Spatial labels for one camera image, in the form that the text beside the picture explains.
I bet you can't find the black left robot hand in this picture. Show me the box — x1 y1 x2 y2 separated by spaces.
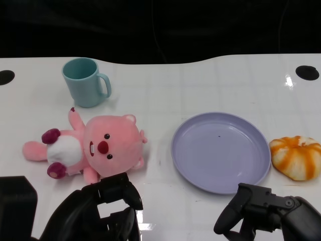
32 172 144 241

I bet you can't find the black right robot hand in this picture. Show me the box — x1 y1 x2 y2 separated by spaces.
213 182 321 241

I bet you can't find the pink plush beaver doll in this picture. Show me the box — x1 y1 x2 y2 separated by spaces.
22 107 149 185

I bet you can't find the lilac plastic plate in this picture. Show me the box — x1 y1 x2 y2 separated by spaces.
171 111 272 195

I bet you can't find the orange white striped bun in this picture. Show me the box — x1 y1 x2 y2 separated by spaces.
269 135 321 182

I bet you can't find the teal plastic mug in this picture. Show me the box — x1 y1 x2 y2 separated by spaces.
62 57 112 108

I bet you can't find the black table grommet hole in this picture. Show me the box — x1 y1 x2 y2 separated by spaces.
0 70 16 86
295 65 320 81

